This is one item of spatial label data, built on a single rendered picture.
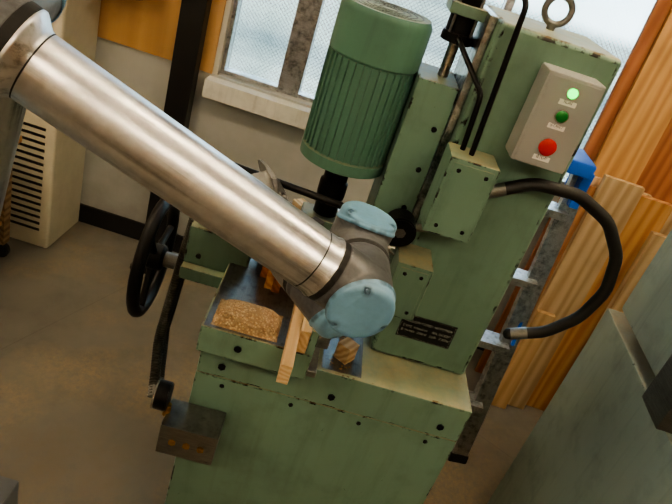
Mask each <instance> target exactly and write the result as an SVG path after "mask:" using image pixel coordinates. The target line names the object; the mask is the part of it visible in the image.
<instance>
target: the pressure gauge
mask: <svg viewBox="0 0 672 504"><path fill-rule="evenodd" d="M173 389H174V382H172V381H168V380H164V379H162V378H160V379H159V381H158V383H157V385H156V387H155V390H154V393H153V396H152V400H151V404H150V408H151V409H152V408H153V409H156V410H160V411H163V412H162V415H163V416H165V414H168V413H170V412H171V407H172V403H171V402H170V399H171V396H172V393H173Z"/></svg>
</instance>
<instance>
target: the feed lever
mask: <svg viewBox="0 0 672 504"><path fill-rule="evenodd" d="M234 163H235V164H237V165H238V166H240V167H241V168H242V169H244V170H245V171H247V172H248V173H249V174H254V173H258V172H260V171H257V170H254V169H252V168H249V167H246V166H244V165H241V164H238V163H236V162H234ZM277 179H278V180H279V181H280V182H281V184H282V186H283V188H284V189H287V190H290V191H292V192H295V193H298V194H300V195H303V196H306V197H308V198H311V199H314V200H317V201H319V202H322V203H325V204H327V205H330V206H333V207H335V208H338V209H341V207H342V205H343V204H344V203H343V202H341V201H338V200H335V199H332V198H330V197H327V196H324V195H322V194H319V193H316V192H314V191H311V190H308V189H306V188H303V187H300V186H297V185H295V184H292V183H289V182H287V181H284V180H281V179H279V178H277ZM388 215H389V216H391V217H392V218H393V220H394V221H395V223H396V225H397V230H396V232H395V237H394V238H392V240H391V242H390V244H391V245H393V246H397V247H403V246H407V245H409V244H410V243H412V242H413V240H414V239H415V237H416V232H427V231H424V230H422V224H416V222H415V217H414V215H413V214H412V213H411V212H410V211H408V210H406V209H402V208H398V209H394V210H392V211H390V212H389V213H388Z"/></svg>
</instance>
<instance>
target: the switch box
mask: <svg viewBox="0 0 672 504"><path fill-rule="evenodd" d="M572 87H575V88H577V89H578V90H579V95H578V97H577V98H576V99H574V100H570V99H568V98H567V96H566V92H567V90H568V89H570V88H572ZM605 90H606V87H605V86H604V85H603V84H601V83H600V82H599V81H598V80H597V79H595V78H592V77H589V76H586V75H583V74H580V73H577V72H574V71H570V70H567V69H564V68H561V67H558V66H555V65H552V64H549V63H546V62H543V63H542V65H541V67H540V70H539V72H538V74H537V76H536V79H535V81H534V83H533V85H532V87H531V90H530V92H529V94H528V96H527V99H526V101H525V103H524V105H523V107H522V110H521V112H520V114H519V116H518V119H517V121H516V123H515V125H514V128H513V130H512V132H511V134H510V136H509V139H508V141H507V143H506V145H505V148H506V150H507V152H508V154H509V156H510V158H512V159H515V160H518V161H521V162H524V163H528V164H531V165H534V166H537V167H540V168H544V169H547V170H550V171H553V172H556V173H560V174H563V173H564V171H565V169H566V167H567V165H568V163H569V161H570V159H571V157H572V155H573V153H574V151H575V149H576V147H577V145H578V143H579V141H580V139H581V137H582V135H583V133H584V131H585V130H586V128H587V126H588V124H589V122H590V120H591V118H592V116H593V114H594V112H595V110H596V108H597V106H598V104H599V102H600V100H601V98H602V96H603V94H604V92H605ZM560 98H561V99H564V100H567V101H570V102H574V103H577V105H576V107H575V109H574V108H571V107H567V106H564V105H561V104H558V102H559V100H560ZM560 109H565V110H566V111H568V113H569V118H568V120H567V121H566V122H565V123H562V124H559V123H557V122H556V121H555V120H554V115H555V113H556V112H557V111H558V110H560ZM549 122H551V123H554V124H557V125H560V126H563V127H566V128H565V130H564V132H561V131H558V130H555V129H552V128H548V127H547V125H548V123H549ZM544 139H553V140H554V141H555V142H556V144H557V149H556V151H555V152H554V153H553V154H552V155H550V156H544V157H547V158H550V160H549V162H548V163H546V162H543V161H540V160H537V159H533V158H532V157H533V155H534V153H535V154H538V155H541V154H540V152H539V150H538V146H539V144H540V142H541V141H542V140H544ZM541 156H543V155H541Z"/></svg>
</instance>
